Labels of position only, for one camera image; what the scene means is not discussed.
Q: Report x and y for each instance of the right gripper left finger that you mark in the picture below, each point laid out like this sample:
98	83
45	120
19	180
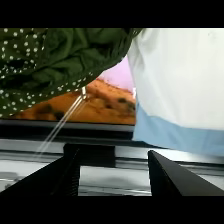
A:
56	180

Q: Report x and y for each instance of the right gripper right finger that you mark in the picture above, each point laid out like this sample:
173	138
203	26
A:
173	181

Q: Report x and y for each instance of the green white-dotted garment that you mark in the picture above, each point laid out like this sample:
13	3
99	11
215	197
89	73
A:
63	56

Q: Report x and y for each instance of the white and blue garment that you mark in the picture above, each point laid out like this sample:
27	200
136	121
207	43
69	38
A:
180	83

